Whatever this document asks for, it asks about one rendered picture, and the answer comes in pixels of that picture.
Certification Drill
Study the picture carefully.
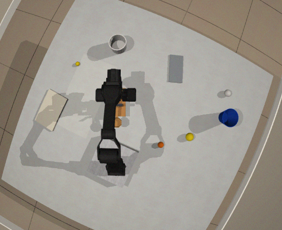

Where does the small white ball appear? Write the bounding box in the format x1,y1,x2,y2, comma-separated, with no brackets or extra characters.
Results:
224,90,231,97

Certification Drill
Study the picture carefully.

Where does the orange-brown ball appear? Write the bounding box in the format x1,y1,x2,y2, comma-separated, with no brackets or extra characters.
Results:
158,142,164,148

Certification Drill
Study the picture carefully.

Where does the beige flat rectangular block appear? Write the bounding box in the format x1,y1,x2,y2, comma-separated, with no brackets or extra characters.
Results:
35,89,68,131

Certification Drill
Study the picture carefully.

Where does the grey cylindrical cup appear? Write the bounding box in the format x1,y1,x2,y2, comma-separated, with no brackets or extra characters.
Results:
109,34,127,54

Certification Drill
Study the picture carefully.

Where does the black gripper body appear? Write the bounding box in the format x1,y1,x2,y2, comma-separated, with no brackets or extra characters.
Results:
95,88,136,102

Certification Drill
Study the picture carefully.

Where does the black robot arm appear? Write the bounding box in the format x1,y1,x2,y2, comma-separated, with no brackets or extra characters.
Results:
97,69,126,176

